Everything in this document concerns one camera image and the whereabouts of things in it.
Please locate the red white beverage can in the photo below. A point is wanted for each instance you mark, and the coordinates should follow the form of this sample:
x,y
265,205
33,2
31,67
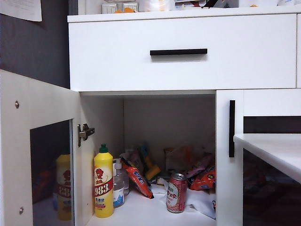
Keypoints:
x,y
176,195

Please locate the white glass-panel cabinet door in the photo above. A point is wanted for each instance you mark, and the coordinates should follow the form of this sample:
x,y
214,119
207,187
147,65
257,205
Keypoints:
x,y
35,101
223,188

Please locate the silver door hinge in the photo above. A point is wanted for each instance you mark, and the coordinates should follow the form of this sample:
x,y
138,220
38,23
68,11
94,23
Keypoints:
x,y
84,133

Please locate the white cabinet body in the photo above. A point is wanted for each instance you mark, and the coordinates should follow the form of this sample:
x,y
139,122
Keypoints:
x,y
141,17

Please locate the silver door screw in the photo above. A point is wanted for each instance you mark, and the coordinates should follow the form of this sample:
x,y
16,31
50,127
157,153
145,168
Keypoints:
x,y
17,104
21,210

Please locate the pink white packet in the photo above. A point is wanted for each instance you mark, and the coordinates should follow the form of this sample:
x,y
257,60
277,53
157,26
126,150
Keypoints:
x,y
134,159

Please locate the translucent bag orange contents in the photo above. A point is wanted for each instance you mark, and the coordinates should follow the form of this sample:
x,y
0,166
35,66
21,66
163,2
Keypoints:
x,y
181,155

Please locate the orange blue snack packet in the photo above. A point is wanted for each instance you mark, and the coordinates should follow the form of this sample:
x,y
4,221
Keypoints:
x,y
138,179

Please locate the yellow detergent bottle green cap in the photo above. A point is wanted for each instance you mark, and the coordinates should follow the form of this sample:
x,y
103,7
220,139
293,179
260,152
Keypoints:
x,y
103,164

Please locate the wide white drawer front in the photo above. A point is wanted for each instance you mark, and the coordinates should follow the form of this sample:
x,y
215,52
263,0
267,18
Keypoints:
x,y
105,58

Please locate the clear plastic bottle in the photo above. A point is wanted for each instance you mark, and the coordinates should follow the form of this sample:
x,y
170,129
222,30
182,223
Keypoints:
x,y
126,181

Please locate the pink snack packet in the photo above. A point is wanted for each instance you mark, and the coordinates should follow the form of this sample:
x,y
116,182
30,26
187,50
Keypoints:
x,y
204,162

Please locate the red orange snack packet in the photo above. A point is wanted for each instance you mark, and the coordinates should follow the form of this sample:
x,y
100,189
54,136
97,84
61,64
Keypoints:
x,y
204,181

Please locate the clear pump bottle blue label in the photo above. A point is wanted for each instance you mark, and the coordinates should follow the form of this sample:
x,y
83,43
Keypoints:
x,y
118,195

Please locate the crumpled white plastic bag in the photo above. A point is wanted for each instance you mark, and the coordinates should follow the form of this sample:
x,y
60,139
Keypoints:
x,y
200,202

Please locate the small orange piece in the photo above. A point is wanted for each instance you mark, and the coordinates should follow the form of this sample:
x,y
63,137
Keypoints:
x,y
119,11
130,10

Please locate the translucent white plastic bag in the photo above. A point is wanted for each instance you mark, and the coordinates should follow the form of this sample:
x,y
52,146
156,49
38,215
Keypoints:
x,y
155,5

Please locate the printed paper box pile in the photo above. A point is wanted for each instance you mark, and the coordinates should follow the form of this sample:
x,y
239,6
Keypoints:
x,y
188,6

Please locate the black angled stand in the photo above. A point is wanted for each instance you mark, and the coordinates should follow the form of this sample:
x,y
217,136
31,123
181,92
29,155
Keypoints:
x,y
209,3

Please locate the white paper sheet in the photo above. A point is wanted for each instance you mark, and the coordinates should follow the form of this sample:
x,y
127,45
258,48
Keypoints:
x,y
21,9

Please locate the clear bottle blue white label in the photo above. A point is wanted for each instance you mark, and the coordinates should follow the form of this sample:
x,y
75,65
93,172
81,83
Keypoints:
x,y
290,2

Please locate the white wall switch panel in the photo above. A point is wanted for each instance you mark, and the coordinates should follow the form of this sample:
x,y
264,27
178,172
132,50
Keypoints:
x,y
130,5
108,8

